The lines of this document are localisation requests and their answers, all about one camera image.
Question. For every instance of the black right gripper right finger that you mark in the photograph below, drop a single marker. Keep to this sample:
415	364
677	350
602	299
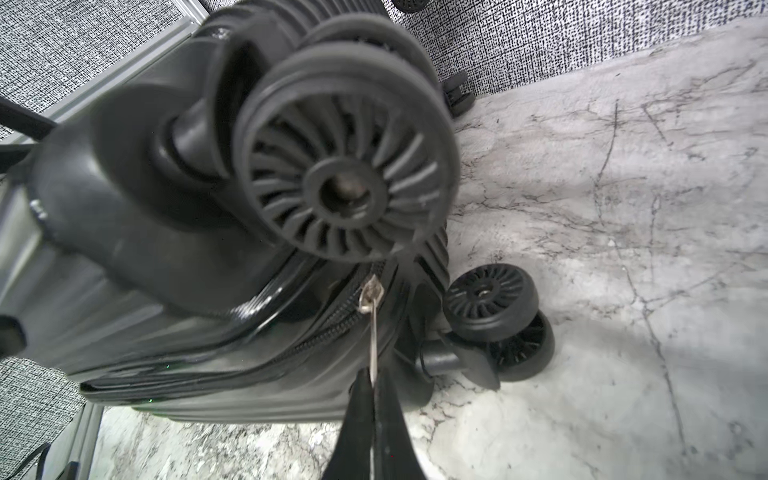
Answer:
394	456

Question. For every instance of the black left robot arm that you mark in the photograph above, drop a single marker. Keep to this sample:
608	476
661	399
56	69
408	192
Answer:
25	121

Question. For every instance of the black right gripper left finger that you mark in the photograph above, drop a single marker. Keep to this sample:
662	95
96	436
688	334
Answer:
351	458

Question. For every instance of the aluminium cage frame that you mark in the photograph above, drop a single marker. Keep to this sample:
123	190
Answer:
56	55

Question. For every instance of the black ribbed hard-shell suitcase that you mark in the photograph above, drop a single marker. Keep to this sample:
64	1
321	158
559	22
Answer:
237	230

